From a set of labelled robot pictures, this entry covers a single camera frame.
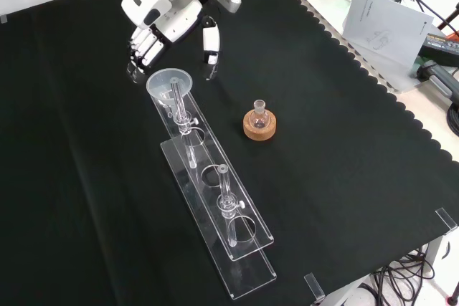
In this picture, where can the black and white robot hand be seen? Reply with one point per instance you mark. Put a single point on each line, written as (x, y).
(168, 15)

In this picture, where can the clear plastic funnel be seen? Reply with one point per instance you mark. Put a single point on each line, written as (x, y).
(157, 82)

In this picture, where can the clear acrylic funnel stand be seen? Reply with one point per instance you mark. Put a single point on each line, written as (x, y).
(247, 281)

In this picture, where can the small glass round-bottom flask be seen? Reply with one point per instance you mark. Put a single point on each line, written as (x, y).
(259, 119)

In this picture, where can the black cloth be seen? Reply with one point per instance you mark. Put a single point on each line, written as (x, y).
(322, 162)

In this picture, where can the white paper booklet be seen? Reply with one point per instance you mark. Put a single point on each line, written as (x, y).
(387, 30)

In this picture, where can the black power adapter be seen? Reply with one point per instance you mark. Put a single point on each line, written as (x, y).
(443, 46)

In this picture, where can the green and black connector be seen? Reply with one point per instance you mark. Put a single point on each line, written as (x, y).
(439, 78)

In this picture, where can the black tripod leg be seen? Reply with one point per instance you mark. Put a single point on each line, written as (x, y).
(448, 19)

